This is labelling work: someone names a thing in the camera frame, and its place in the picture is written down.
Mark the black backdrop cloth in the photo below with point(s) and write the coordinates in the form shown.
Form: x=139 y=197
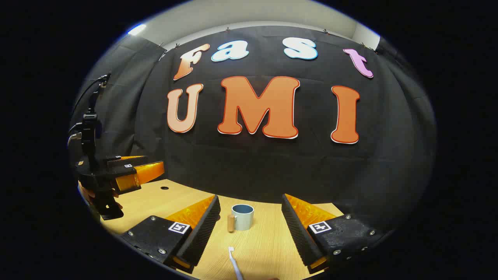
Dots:
x=253 y=167

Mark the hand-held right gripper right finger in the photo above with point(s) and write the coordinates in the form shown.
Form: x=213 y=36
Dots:
x=297 y=233

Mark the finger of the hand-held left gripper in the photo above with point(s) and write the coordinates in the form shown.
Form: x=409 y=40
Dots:
x=148 y=173
x=128 y=159

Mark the white toothbrush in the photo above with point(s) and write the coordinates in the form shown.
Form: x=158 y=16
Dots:
x=234 y=264

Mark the wooden desktop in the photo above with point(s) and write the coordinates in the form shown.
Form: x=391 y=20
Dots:
x=264 y=249

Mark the ceiling light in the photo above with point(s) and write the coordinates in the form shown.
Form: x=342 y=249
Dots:
x=136 y=29

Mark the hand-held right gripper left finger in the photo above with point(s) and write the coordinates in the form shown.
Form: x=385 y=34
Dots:
x=202 y=233

